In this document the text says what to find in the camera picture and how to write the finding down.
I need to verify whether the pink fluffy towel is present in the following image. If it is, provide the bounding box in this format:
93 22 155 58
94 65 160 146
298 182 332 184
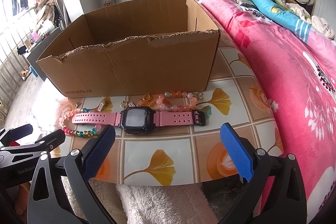
63 177 219 224

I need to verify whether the grey low cabinet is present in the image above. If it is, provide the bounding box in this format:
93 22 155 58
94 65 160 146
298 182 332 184
26 27 64 82

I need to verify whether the pink orange bead bracelet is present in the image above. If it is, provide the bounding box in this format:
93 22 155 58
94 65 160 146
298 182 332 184
154 90 198 113

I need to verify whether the pink floral bed quilt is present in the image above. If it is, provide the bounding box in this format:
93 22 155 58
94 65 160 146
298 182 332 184
195 0 335 223

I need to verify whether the gold heart pendant earring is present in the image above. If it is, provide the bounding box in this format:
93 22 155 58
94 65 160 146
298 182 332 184
195 92 203 100

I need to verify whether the pink strap digital watch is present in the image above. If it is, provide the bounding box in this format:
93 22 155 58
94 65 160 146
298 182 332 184
71 106 206 134

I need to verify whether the multicolour bead bracelet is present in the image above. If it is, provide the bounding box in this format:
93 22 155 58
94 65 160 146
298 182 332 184
58 107 102 138

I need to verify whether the gold rectangular drop earring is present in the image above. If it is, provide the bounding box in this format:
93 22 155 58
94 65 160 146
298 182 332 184
97 99 106 112

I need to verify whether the brown cardboard box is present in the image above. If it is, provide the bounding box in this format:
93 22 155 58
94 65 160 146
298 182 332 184
37 0 221 98

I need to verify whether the blue patterned blanket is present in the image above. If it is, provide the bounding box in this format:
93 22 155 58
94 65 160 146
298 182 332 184
252 0 335 42

